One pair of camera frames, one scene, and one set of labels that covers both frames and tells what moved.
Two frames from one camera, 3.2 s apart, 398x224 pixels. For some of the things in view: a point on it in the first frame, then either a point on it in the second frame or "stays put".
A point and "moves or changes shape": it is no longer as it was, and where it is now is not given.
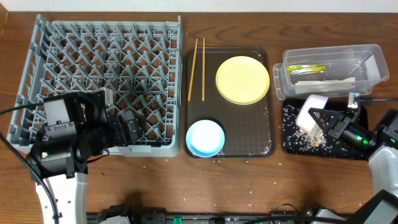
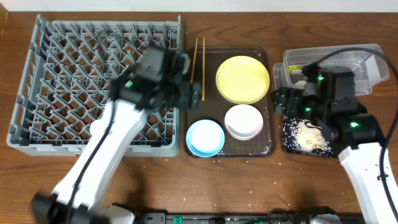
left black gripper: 125,130 to 193,95
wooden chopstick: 203,69 stays put
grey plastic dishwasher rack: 139,61 stays put
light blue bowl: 205,138 stays put
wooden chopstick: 192,70 stays put
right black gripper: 336,125 to 297,96
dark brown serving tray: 249,129 stays put
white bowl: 305,120 moves or changes shape
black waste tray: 316,140 stays put
